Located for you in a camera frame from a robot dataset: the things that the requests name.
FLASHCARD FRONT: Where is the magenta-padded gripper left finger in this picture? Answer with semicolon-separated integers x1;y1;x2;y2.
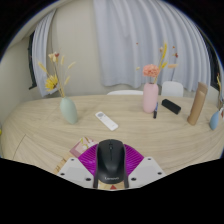
57;143;100;190

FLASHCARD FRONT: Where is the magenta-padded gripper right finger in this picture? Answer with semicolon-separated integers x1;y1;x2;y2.
123;143;167;190

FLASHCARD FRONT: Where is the black computer mouse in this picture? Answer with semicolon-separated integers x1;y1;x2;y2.
92;139;130;190

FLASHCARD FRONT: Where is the white remote control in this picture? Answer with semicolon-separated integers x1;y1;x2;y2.
94;110;119;132

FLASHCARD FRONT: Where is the black and blue marker pen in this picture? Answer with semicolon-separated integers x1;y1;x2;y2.
152;101;159;120

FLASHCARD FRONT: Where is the green vase with yellow flowers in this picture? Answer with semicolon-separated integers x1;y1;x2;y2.
37;51;79;125

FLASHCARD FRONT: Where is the small black box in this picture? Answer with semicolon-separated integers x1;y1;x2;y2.
161;98;182;116

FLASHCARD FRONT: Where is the pink vase with dried flowers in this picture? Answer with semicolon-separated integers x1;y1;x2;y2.
134;41;180;114

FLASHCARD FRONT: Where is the white chair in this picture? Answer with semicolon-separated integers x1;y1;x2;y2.
106;89;144;96
161;80;185;98

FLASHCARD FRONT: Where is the copper drink bottle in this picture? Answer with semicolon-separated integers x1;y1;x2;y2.
186;82;209;126

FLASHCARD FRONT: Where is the blue vase with dried flowers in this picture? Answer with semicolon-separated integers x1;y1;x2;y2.
208;73;224;131

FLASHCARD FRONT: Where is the dark framed window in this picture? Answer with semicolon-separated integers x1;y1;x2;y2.
27;31;38;90
208;36;222;88

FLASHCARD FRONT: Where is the narrow white curtain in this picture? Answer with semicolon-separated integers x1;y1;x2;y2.
31;9;58;98

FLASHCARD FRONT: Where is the wide white curtain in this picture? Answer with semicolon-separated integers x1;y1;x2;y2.
92;0;212;93

